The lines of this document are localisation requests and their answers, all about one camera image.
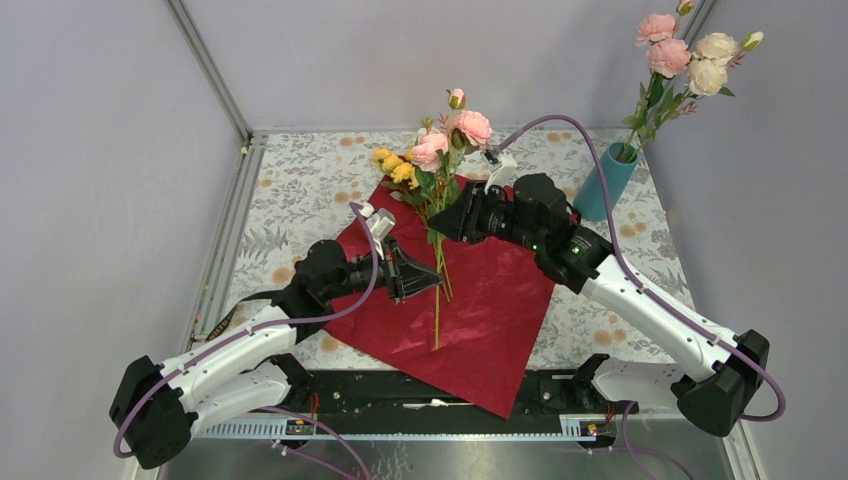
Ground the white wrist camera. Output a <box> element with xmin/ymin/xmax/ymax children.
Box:
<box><xmin>482</xmin><ymin>149</ymin><xmax>517</xmax><ymax>194</ymax></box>
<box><xmin>360</xmin><ymin>202</ymin><xmax>396</xmax><ymax>259</ymax></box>

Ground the purple cable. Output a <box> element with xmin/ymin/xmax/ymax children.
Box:
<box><xmin>112</xmin><ymin>201</ymin><xmax>382</xmax><ymax>480</ymax></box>
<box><xmin>483</xmin><ymin>113</ymin><xmax>788</xmax><ymax>480</ymax></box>

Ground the floral patterned table mat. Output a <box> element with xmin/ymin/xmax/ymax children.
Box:
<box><xmin>220</xmin><ymin>122</ymin><xmax>691</xmax><ymax>369</ymax></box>

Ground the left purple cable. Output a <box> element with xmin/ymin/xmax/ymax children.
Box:
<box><xmin>112</xmin><ymin>201</ymin><xmax>382</xmax><ymax>480</ymax></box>

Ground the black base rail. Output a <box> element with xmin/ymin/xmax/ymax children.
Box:
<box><xmin>279</xmin><ymin>369</ymin><xmax>639</xmax><ymax>441</ymax></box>

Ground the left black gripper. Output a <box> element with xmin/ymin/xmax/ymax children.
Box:
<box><xmin>325</xmin><ymin>236</ymin><xmax>444</xmax><ymax>303</ymax></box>

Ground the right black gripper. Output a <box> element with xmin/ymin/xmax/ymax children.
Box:
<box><xmin>426</xmin><ymin>180</ymin><xmax>543</xmax><ymax>252</ymax></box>

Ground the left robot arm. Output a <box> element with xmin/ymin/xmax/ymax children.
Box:
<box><xmin>109</xmin><ymin>237</ymin><xmax>443</xmax><ymax>470</ymax></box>

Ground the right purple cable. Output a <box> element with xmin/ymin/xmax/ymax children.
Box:
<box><xmin>483</xmin><ymin>113</ymin><xmax>788</xmax><ymax>480</ymax></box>

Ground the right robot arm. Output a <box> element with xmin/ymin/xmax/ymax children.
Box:
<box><xmin>428</xmin><ymin>174</ymin><xmax>770</xmax><ymax>437</ymax></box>

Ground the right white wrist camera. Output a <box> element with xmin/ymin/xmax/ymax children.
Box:
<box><xmin>482</xmin><ymin>149</ymin><xmax>517</xmax><ymax>194</ymax></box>

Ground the black gold-lettered ribbon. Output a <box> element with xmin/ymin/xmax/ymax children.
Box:
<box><xmin>204</xmin><ymin>290</ymin><xmax>282</xmax><ymax>342</ymax></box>

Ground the yellow rose stem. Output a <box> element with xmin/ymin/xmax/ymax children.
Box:
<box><xmin>371</xmin><ymin>148</ymin><xmax>459</xmax><ymax>302</ymax></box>

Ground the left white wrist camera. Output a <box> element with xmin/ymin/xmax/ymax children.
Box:
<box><xmin>360</xmin><ymin>202</ymin><xmax>396</xmax><ymax>259</ymax></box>

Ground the pink rose stem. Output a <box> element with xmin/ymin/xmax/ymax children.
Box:
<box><xmin>616</xmin><ymin>1</ymin><xmax>695</xmax><ymax>163</ymax></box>
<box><xmin>407</xmin><ymin>88</ymin><xmax>493</xmax><ymax>350</ymax></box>

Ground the cream rose stem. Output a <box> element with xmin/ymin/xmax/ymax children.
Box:
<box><xmin>629</xmin><ymin>30</ymin><xmax>766</xmax><ymax>163</ymax></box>

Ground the red and brown wrapping paper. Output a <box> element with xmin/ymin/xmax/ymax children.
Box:
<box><xmin>323</xmin><ymin>173</ymin><xmax>578</xmax><ymax>420</ymax></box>

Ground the teal cylindrical vase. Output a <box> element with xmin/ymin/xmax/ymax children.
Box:
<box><xmin>574</xmin><ymin>142</ymin><xmax>638</xmax><ymax>222</ymax></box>

